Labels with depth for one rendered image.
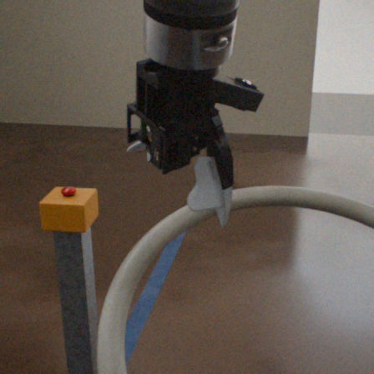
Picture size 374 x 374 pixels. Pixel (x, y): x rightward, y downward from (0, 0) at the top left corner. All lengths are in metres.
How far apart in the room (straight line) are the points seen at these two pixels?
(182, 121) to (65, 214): 0.81
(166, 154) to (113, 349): 0.21
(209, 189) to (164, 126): 0.09
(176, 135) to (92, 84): 6.12
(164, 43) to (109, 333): 0.31
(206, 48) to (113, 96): 6.08
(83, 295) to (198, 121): 0.97
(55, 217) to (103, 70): 5.29
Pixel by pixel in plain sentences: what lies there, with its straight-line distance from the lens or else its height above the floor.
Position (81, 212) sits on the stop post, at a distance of 1.29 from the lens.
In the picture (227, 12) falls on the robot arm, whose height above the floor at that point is 1.55.
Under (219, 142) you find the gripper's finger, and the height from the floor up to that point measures 1.41.
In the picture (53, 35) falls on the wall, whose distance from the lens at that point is 6.75.
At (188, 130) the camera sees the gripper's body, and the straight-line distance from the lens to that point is 0.52.
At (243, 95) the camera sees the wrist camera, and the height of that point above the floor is 1.46.
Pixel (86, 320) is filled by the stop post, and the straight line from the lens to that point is 1.47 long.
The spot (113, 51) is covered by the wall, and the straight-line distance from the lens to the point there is 6.47.
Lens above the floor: 1.56
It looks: 20 degrees down
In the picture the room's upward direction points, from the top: straight up
